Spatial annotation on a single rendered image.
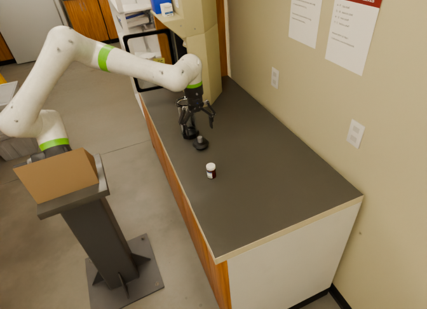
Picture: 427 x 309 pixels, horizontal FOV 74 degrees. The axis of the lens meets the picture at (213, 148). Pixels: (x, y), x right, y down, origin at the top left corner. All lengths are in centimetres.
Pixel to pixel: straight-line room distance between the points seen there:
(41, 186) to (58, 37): 66
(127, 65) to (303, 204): 95
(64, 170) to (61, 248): 127
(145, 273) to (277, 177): 126
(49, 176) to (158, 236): 116
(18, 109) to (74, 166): 33
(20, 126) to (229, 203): 93
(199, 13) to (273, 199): 106
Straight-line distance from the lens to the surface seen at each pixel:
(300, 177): 140
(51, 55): 131
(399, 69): 115
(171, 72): 120
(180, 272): 220
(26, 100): 138
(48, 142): 151
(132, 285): 223
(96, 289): 231
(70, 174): 148
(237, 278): 133
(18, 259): 279
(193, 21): 171
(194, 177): 140
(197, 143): 154
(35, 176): 149
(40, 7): 659
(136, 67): 128
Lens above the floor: 191
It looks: 39 degrees down
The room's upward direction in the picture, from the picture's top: 6 degrees counter-clockwise
